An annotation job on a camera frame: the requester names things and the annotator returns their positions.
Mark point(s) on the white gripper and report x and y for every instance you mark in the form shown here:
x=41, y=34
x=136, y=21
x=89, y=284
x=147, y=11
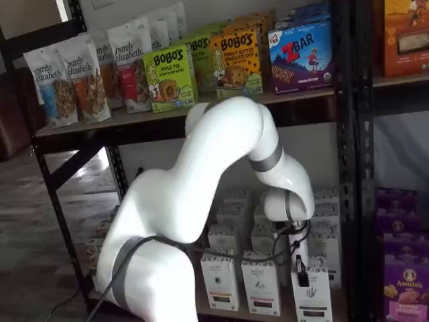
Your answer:
x=301, y=245

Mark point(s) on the white tea box green strip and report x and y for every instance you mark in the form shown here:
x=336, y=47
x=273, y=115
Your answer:
x=325, y=251
x=315, y=298
x=326, y=196
x=326, y=216

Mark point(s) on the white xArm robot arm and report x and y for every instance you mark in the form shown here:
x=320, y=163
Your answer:
x=201, y=167

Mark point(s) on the white tea box pink strip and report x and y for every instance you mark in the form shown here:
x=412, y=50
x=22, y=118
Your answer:
x=259, y=214
x=263, y=241
x=260, y=288

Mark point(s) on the white tea box yellow strip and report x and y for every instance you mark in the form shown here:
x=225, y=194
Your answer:
x=237, y=198
x=223, y=238
x=231, y=216
x=219, y=285

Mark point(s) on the purple Annie's snack box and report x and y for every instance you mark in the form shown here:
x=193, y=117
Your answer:
x=407, y=295
x=403, y=226
x=395, y=201
x=407, y=250

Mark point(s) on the green oatmeal box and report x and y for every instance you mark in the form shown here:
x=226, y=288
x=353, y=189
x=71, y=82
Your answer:
x=94, y=251
x=104, y=228

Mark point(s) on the blue purple ZBar box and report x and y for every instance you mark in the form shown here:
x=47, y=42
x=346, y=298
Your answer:
x=301, y=57
x=301, y=13

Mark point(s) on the yellow Bobo's peanut butter box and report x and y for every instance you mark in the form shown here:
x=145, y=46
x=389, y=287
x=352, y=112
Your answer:
x=254, y=20
x=234, y=63

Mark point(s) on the orange snack box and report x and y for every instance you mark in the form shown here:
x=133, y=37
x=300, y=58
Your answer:
x=402, y=60

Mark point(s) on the green Bobo's apple pie box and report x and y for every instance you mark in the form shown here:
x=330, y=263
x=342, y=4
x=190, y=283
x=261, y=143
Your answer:
x=204, y=57
x=167, y=77

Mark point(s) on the white plastic sheet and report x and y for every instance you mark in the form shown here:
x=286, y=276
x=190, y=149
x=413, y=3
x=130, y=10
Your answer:
x=402, y=151

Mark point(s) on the red purely elizabeth granola bag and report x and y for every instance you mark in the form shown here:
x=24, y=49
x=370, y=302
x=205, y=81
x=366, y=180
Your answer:
x=134, y=67

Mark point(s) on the orange purely elizabeth granola bag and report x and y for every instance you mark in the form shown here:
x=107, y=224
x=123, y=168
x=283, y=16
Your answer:
x=110, y=78
x=87, y=84

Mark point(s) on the white granola bag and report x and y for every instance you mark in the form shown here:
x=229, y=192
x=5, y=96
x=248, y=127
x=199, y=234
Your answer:
x=159, y=33
x=177, y=20

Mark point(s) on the blue purely elizabeth granola bag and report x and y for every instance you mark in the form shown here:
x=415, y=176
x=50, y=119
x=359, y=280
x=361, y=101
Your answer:
x=50, y=87

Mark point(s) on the dark brown couch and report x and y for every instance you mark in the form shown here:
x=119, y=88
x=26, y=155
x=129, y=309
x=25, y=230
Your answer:
x=16, y=127

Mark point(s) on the black metal shelving rack frame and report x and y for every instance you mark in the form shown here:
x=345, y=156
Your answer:
x=345, y=151
x=365, y=167

